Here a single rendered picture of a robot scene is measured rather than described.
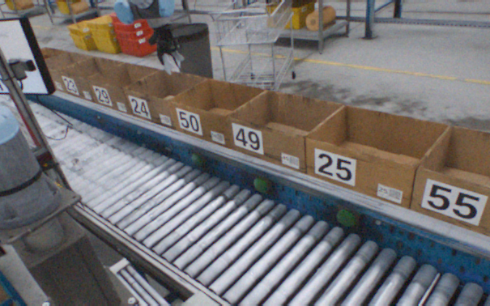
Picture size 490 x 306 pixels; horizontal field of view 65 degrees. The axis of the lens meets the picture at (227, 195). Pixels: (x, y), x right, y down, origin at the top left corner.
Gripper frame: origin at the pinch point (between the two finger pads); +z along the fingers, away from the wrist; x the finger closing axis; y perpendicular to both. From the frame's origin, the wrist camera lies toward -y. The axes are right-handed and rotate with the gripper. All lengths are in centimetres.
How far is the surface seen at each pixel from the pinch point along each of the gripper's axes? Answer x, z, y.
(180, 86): 24.2, 27.3, -33.5
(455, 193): -8, 21, 122
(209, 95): 21.3, 27.7, -7.2
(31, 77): -48, -18, -28
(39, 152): -66, 4, -15
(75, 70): 11, 20, -126
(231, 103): 22.9, 30.7, 6.3
